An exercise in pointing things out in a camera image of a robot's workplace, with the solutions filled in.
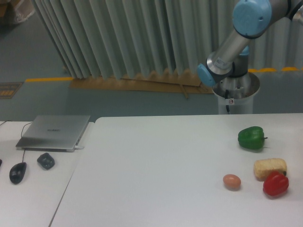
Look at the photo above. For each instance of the brown cardboard sheet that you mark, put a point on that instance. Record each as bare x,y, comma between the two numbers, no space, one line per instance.
185,83

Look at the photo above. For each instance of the silver laptop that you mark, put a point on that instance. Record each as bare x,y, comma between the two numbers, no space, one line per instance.
54,132

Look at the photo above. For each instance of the red bell pepper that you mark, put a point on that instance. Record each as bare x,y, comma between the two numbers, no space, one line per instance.
275,184

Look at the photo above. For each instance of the green bell pepper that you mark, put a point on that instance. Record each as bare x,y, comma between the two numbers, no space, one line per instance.
252,138

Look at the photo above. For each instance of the brown egg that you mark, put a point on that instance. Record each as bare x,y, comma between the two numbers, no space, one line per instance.
232,182

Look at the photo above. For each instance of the small black device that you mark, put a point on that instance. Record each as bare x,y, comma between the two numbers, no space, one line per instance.
46,161

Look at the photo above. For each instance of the grey folding curtain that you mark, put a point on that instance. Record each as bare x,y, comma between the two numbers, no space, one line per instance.
117,37

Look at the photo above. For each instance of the black computer mouse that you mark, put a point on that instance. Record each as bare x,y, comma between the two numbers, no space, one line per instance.
17,172

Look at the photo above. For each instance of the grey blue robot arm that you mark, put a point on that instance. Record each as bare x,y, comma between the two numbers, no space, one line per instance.
251,19

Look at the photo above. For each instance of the beige bread block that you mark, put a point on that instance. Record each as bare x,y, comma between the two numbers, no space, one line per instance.
264,167

